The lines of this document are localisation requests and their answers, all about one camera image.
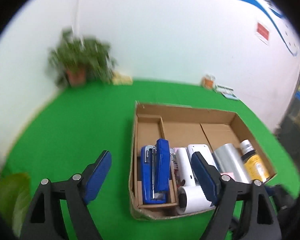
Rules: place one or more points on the silver cylindrical can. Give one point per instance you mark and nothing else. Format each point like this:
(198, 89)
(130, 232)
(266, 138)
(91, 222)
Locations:
(229, 161)

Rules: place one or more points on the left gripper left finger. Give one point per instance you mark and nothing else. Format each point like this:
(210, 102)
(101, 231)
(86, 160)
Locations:
(44, 219)

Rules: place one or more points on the red wall notice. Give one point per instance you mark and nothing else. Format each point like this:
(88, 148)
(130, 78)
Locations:
(262, 33)

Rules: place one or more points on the white handheld fan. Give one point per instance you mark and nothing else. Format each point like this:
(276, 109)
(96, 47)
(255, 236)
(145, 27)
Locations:
(191, 197)

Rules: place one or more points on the yellow black jar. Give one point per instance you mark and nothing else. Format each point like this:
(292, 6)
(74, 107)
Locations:
(253, 162)

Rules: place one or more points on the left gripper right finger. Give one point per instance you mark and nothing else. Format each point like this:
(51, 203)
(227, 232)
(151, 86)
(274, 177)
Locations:
(223, 192)

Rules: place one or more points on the potted green plant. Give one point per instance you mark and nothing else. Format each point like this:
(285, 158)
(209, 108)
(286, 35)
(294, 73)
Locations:
(79, 59)

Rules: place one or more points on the white flat box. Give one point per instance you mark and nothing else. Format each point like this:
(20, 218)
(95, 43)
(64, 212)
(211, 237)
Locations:
(223, 89)

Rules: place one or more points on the teal flat booklet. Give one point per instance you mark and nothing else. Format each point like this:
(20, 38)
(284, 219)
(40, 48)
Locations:
(230, 96)

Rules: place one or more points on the blue stapler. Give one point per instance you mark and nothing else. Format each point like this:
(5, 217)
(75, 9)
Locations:
(155, 172)

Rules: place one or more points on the colourful board game box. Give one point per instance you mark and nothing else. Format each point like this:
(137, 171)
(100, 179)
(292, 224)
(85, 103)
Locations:
(175, 165)

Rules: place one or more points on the white rectangular device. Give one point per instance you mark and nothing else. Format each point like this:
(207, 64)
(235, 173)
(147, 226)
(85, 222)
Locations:
(204, 150)

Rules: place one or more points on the orange glass jar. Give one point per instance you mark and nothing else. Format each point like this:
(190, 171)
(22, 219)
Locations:
(208, 81)

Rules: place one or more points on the green tablecloth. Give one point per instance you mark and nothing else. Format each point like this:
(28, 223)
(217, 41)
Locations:
(75, 128)

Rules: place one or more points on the yellow paper packet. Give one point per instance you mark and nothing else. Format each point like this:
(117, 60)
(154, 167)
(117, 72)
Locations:
(120, 79)

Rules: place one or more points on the near leafy plant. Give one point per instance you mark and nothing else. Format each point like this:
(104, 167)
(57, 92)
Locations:
(14, 200)

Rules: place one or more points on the cardboard tray box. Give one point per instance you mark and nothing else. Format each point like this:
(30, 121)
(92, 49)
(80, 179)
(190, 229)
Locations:
(182, 126)

